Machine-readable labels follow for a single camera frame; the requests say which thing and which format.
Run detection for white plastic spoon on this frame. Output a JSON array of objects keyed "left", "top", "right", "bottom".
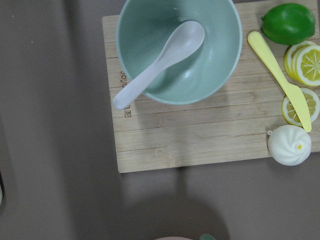
[{"left": 112, "top": 20, "right": 205, "bottom": 110}]

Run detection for green lime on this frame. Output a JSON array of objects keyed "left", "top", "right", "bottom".
[{"left": 261, "top": 3, "right": 316, "bottom": 46}]

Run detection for white toy bun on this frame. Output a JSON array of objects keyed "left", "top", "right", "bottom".
[{"left": 267, "top": 125, "right": 312, "bottom": 166}]

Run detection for stacked lemon slices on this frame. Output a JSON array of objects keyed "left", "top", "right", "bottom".
[{"left": 283, "top": 41, "right": 320, "bottom": 87}]

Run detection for yellow plastic knife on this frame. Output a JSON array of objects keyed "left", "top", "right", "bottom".
[{"left": 247, "top": 31, "right": 312, "bottom": 133}]

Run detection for bamboo cutting board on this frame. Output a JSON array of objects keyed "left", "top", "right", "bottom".
[{"left": 101, "top": 0, "right": 320, "bottom": 174}]

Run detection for light green bowl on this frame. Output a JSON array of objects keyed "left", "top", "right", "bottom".
[{"left": 112, "top": 0, "right": 243, "bottom": 110}]

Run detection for single lemon slice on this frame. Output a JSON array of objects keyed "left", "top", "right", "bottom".
[{"left": 281, "top": 87, "right": 320, "bottom": 127}]

